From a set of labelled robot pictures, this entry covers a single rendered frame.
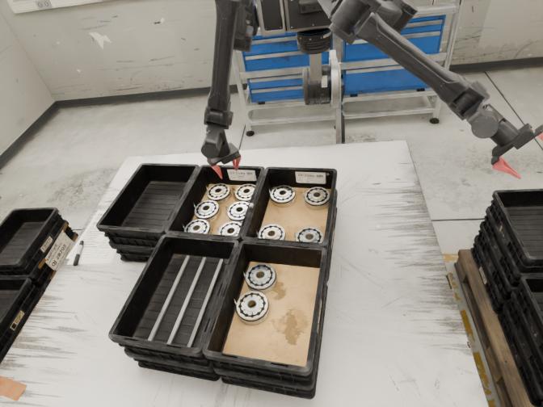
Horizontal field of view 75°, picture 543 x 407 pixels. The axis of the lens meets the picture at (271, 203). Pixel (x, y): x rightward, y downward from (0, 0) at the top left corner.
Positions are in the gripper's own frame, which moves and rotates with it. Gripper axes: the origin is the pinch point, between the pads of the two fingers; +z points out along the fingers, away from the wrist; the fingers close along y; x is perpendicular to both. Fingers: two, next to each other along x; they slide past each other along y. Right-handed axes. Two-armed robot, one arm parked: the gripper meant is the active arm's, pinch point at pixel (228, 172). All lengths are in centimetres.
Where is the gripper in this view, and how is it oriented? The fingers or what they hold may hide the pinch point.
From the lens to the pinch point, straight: 129.7
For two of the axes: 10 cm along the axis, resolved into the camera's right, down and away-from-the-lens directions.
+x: -5.4, -5.5, 6.4
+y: 8.3, -4.8, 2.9
